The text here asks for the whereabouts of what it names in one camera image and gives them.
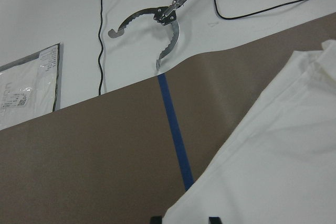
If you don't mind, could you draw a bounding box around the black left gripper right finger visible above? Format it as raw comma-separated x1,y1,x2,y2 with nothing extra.
208,217,221,224

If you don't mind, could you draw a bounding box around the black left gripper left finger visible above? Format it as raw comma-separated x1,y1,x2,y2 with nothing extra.
150,216,162,224

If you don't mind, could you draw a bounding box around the white long-sleeve printed shirt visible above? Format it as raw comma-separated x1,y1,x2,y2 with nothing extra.
163,40,335,223

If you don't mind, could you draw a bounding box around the clear plastic document bag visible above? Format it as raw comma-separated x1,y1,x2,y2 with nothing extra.
1,43,62,130

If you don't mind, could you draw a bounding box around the black cable on table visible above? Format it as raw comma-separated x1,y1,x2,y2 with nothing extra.
213,0,336,20

